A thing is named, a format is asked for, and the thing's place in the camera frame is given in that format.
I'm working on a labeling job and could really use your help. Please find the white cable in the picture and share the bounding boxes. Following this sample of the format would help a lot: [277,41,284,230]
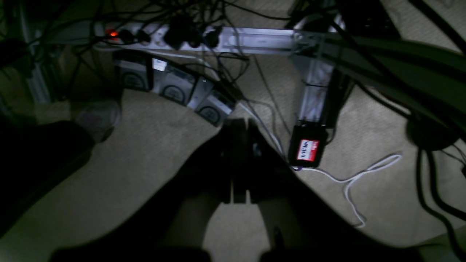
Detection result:
[237,102,402,228]

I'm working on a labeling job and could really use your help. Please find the black box with red label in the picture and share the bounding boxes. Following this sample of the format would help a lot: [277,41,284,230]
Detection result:
[288,124,328,168]

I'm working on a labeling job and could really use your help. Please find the black T-shirt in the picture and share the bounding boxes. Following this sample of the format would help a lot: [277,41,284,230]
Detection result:
[54,128,435,262]

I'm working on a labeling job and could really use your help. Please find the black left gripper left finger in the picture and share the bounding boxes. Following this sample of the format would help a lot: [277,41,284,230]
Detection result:
[218,120,235,203]

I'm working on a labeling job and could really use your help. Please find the white power strip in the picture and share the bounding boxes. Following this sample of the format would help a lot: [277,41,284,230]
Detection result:
[93,22,226,51]

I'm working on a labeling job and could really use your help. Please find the grey power adapter bricks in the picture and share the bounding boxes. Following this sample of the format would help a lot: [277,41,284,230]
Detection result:
[112,50,237,127]

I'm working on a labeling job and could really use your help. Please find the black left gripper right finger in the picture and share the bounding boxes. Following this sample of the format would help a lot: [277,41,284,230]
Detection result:
[248,118,277,203]

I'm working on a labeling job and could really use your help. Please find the aluminium frame rail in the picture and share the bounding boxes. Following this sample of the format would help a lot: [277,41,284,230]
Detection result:
[214,27,346,130]

